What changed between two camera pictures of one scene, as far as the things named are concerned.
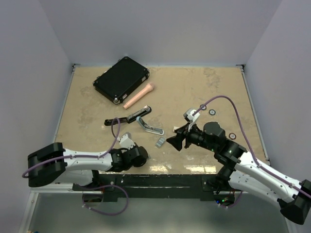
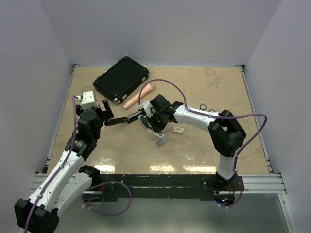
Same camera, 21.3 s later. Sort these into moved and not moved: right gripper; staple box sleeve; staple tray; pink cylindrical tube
Moved: right gripper
Not moved: staple box sleeve; pink cylindrical tube; staple tray
